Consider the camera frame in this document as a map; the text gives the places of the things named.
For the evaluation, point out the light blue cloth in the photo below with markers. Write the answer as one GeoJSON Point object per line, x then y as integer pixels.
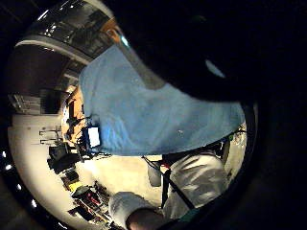
{"type": "Point", "coordinates": [144, 118]}

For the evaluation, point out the orange wooden desk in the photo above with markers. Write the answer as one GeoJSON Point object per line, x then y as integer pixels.
{"type": "Point", "coordinates": [73, 115]}

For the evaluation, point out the the person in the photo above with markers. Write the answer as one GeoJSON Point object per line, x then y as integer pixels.
{"type": "Point", "coordinates": [198, 182]}

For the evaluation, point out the black office chair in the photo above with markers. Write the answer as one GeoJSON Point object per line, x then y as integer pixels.
{"type": "Point", "coordinates": [60, 157]}

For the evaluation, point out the cluttered equipment rack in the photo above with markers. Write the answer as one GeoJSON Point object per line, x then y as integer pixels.
{"type": "Point", "coordinates": [89, 201]}

